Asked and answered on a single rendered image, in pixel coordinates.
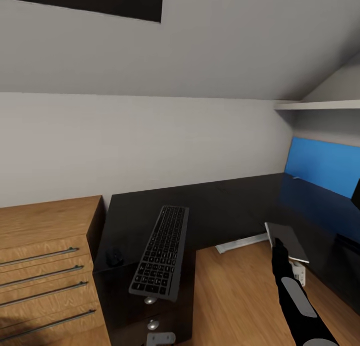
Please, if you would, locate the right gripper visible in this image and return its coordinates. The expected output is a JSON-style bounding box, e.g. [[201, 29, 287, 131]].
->
[[271, 238, 292, 275]]

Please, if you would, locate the keyboard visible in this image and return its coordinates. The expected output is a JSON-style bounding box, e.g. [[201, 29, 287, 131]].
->
[[129, 206, 190, 303]]

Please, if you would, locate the mouse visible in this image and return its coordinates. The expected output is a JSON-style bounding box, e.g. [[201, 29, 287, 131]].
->
[[105, 247, 124, 266]]

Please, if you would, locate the notebook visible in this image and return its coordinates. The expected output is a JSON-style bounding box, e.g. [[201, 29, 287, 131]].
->
[[265, 222, 309, 263]]

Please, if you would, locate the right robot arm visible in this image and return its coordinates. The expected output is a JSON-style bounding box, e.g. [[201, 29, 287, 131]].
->
[[271, 238, 340, 346]]

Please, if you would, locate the monitor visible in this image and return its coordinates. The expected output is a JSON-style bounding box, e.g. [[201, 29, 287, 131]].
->
[[336, 179, 360, 249]]

